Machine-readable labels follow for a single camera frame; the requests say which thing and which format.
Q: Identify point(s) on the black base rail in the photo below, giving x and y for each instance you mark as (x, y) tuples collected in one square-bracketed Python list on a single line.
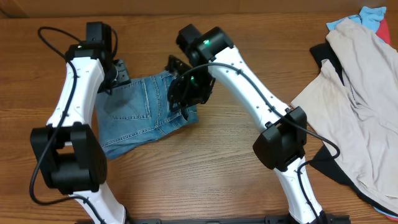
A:
[(271, 219)]

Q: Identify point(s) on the cardboard backboard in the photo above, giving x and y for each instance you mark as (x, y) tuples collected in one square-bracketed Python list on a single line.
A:
[(83, 8)]

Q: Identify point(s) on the light blue shirt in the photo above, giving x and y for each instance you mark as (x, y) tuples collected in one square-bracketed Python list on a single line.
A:
[(368, 17)]

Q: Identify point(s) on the black garment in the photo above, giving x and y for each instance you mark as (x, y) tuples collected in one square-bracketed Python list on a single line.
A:
[(331, 168)]

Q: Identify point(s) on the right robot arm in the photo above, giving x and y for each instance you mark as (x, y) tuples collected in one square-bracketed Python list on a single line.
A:
[(213, 57)]

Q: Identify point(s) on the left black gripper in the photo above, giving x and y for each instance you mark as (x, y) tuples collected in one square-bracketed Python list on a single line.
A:
[(123, 77)]

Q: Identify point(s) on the red garment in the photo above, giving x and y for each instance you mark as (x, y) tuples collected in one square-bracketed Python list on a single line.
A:
[(383, 32)]

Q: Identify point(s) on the beige garment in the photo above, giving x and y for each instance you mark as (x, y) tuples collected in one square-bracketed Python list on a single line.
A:
[(356, 111)]

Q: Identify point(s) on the light blue denim jeans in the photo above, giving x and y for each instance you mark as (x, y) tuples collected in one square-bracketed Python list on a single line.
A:
[(138, 113)]

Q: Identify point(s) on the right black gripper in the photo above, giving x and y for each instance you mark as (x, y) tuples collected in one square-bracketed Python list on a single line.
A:
[(179, 91)]

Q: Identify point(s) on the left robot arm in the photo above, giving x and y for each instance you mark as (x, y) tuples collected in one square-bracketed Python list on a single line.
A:
[(68, 154)]

